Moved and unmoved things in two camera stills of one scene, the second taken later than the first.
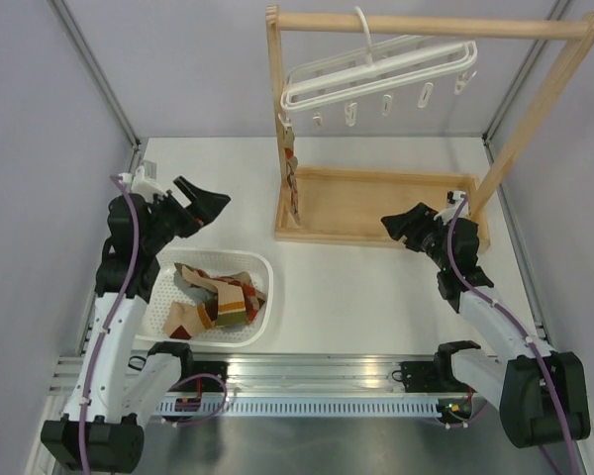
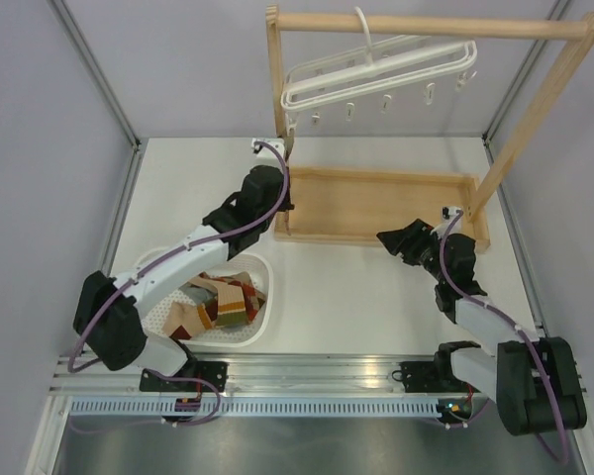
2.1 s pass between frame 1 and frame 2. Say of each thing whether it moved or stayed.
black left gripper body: moved
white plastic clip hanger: stayed
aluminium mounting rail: stayed
